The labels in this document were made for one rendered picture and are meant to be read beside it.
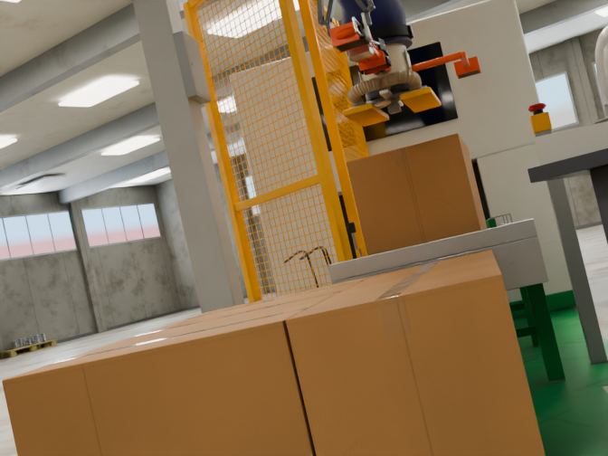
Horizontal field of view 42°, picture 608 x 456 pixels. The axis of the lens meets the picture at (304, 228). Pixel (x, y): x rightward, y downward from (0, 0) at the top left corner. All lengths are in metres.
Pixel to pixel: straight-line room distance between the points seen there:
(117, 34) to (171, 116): 6.10
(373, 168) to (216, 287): 1.10
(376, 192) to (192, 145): 1.12
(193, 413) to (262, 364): 0.17
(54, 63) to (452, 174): 8.27
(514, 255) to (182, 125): 1.67
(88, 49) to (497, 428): 8.99
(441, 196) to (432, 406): 1.39
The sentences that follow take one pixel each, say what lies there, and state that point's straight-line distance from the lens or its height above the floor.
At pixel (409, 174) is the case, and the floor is 0.85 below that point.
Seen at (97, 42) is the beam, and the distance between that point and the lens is 9.94.
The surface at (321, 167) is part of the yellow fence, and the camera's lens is 3.48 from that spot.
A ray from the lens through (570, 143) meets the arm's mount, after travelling 2.24.
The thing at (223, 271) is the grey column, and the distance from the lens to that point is 3.51.
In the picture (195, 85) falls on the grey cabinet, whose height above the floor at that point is 1.52.
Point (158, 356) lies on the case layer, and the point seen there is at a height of 0.52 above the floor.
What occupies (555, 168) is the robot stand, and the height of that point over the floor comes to 0.73.
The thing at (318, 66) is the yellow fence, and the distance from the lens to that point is 4.04.
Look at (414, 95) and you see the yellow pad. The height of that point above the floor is 1.07.
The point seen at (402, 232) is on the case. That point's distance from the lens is 2.73.
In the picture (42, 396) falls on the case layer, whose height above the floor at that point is 0.49.
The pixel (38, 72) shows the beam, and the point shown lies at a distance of 10.80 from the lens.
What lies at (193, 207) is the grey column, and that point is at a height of 0.99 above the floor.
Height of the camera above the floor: 0.64
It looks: 2 degrees up
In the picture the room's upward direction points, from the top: 13 degrees counter-clockwise
